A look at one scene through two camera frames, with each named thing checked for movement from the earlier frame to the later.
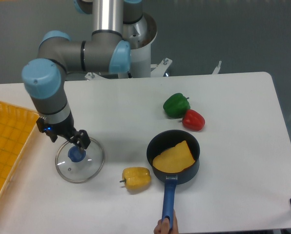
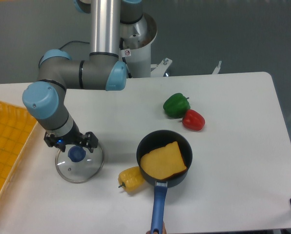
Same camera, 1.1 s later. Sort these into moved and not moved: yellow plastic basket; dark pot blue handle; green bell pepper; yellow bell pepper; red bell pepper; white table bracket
Moved: dark pot blue handle; yellow bell pepper
Not moved: yellow plastic basket; red bell pepper; white table bracket; green bell pepper
